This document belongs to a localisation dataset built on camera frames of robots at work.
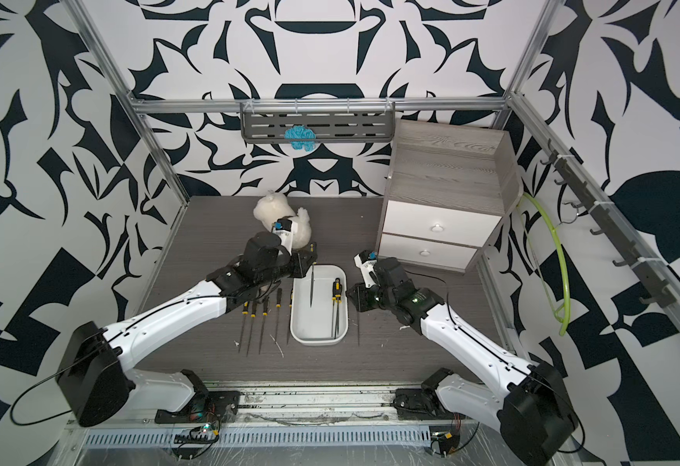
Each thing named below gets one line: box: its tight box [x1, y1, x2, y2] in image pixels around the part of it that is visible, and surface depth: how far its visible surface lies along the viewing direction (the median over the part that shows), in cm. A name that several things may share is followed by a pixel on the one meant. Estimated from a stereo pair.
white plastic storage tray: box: [289, 264, 349, 347], surface depth 91 cm
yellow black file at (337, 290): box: [331, 277, 343, 339], surface depth 95 cm
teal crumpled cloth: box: [283, 124, 317, 152], surface depth 93 cm
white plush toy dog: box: [252, 190, 312, 249], surface depth 104 cm
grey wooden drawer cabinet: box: [376, 119, 524, 273], surface depth 85 cm
